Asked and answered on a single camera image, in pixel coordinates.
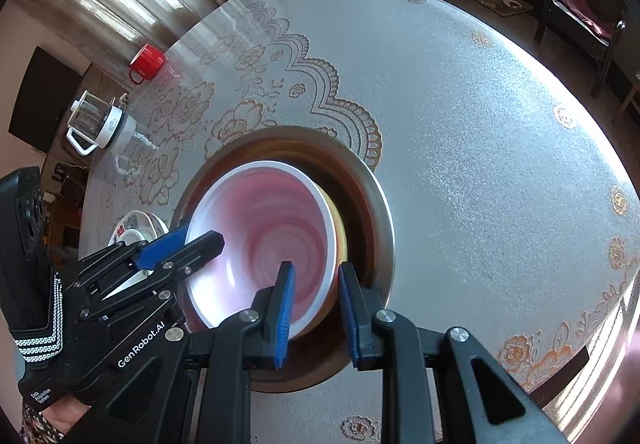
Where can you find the white glass electric kettle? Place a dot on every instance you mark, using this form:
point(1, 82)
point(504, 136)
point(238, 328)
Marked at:
point(95, 123)

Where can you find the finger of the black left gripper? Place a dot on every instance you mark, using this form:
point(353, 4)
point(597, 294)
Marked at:
point(173, 272)

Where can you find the white plate with pink roses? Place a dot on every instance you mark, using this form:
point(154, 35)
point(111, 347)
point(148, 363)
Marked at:
point(129, 237)

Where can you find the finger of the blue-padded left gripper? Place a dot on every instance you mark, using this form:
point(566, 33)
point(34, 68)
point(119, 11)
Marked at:
point(159, 249)

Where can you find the person's left hand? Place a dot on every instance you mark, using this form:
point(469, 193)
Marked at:
point(51, 425)

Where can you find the red mug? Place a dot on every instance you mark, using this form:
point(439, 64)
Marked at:
point(146, 64)

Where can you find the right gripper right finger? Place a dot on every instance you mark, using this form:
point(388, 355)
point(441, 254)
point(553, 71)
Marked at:
point(433, 381)

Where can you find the red plastic bowl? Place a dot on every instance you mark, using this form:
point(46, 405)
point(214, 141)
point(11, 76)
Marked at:
point(268, 212)

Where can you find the dark wooden armchair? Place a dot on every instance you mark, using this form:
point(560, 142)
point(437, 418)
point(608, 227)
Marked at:
point(594, 25)

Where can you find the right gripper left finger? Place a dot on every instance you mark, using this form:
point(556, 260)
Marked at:
point(196, 389)

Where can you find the yellow bowl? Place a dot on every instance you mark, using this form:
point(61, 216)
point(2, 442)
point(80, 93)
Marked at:
point(341, 252)

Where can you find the white plate with red characters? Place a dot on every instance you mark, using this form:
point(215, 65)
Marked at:
point(150, 225)

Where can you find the stainless steel bowl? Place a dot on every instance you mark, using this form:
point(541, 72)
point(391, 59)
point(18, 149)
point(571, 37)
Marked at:
point(317, 356)

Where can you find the black wall television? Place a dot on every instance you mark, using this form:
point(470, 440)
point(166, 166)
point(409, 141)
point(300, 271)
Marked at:
point(47, 88)

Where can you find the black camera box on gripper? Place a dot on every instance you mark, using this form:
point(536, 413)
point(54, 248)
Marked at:
point(31, 291)

